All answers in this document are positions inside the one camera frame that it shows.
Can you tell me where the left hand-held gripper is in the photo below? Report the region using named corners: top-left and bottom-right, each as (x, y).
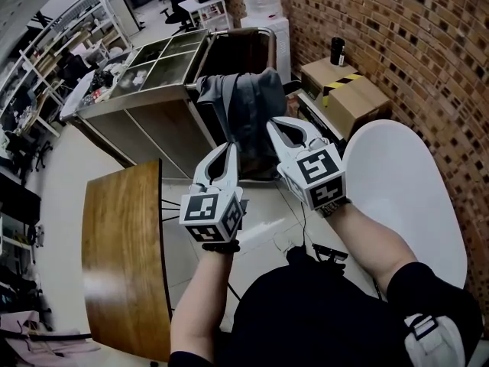
top-left (179, 141), bottom-right (246, 244)

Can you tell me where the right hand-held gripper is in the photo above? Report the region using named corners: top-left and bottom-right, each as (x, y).
top-left (265, 115), bottom-right (348, 212)

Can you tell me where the grey clothing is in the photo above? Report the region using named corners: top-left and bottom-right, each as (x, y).
top-left (196, 69), bottom-right (288, 180)

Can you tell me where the pink clothing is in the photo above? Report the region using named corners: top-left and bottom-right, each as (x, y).
top-left (0, 310), bottom-right (102, 367)

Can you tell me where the person's left forearm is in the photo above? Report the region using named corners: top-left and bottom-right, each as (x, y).
top-left (169, 242), bottom-right (240, 363)

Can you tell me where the person's right forearm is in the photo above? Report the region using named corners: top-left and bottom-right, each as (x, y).
top-left (324, 200), bottom-right (419, 302)

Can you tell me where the person's black clothing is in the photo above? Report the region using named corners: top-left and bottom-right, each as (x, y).
top-left (224, 245), bottom-right (484, 367)

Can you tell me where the black and white flat case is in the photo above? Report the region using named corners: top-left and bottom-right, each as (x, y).
top-left (296, 91), bottom-right (348, 142)

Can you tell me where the taped cardboard box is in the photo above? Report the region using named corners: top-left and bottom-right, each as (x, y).
top-left (300, 56), bottom-right (391, 141)

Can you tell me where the dark wrist band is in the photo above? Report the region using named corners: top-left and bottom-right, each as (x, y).
top-left (316, 197), bottom-right (352, 219)

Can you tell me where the white water dispenser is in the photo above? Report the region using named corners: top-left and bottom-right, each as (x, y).
top-left (240, 13), bottom-right (292, 84)

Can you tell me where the black bottle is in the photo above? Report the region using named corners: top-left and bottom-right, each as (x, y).
top-left (329, 36), bottom-right (347, 67)

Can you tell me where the black floor device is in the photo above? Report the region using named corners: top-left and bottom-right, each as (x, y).
top-left (312, 242), bottom-right (349, 264)

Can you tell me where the white round table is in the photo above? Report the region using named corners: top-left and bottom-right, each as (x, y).
top-left (341, 119), bottom-right (469, 294)

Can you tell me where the brown wooden table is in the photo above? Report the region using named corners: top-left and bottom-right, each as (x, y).
top-left (80, 158), bottom-right (173, 363)

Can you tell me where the small white shelf unit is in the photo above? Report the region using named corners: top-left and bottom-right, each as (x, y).
top-left (178, 0), bottom-right (235, 31)

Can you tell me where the black office chair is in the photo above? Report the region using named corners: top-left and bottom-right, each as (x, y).
top-left (159, 0), bottom-right (200, 34)

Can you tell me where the black swivel chair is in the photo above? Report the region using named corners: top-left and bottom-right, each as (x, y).
top-left (5, 130), bottom-right (53, 186)

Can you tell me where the white shelving rack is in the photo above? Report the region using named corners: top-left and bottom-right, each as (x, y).
top-left (0, 0), bottom-right (135, 138)

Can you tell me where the black bead bracelet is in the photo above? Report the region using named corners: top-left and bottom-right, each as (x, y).
top-left (201, 239), bottom-right (241, 255)

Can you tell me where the black floor cable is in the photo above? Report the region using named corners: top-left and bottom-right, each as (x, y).
top-left (274, 183), bottom-right (308, 248)

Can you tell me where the white strapped pouch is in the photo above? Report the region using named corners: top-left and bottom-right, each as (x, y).
top-left (403, 313), bottom-right (456, 367)

